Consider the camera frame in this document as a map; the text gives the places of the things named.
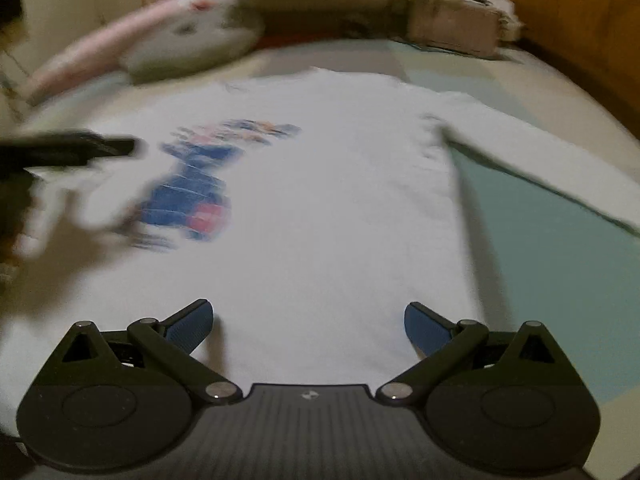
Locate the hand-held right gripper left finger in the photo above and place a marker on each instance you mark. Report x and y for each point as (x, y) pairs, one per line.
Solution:
(190, 329)

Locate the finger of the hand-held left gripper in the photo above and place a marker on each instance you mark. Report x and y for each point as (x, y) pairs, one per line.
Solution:
(75, 149)

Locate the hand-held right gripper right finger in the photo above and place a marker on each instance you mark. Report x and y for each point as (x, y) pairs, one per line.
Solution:
(425, 331)

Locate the white printed sweatshirt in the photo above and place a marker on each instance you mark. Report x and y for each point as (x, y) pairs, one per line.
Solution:
(325, 210)

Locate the pink floral quilt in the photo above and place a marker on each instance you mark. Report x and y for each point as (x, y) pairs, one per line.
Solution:
(125, 35)

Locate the grey round cushion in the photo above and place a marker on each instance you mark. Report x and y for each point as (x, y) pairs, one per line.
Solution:
(200, 40)

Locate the pink handbag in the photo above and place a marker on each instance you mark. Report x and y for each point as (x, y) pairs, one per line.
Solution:
(450, 25)

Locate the wooden headboard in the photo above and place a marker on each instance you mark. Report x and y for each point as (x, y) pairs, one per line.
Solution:
(575, 20)

